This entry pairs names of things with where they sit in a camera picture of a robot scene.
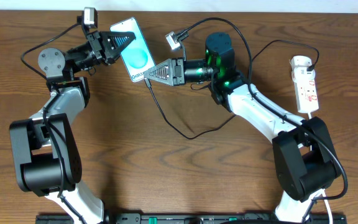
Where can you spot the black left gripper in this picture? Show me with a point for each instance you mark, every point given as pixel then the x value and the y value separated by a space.
pixel 96 47

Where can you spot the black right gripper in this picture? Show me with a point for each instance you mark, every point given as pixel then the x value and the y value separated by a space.
pixel 172 64

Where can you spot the turquoise screen smartphone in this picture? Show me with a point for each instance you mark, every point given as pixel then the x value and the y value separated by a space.
pixel 136 56

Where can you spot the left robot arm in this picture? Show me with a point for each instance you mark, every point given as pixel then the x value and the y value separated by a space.
pixel 45 154

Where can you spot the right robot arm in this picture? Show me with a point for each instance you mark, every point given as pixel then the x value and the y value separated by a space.
pixel 305 160

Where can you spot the white USB charger plug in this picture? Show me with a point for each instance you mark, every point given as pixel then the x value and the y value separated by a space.
pixel 300 61

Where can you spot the white power strip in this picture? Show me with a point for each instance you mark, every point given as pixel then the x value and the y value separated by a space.
pixel 305 90

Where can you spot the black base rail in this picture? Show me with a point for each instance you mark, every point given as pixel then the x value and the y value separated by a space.
pixel 136 218

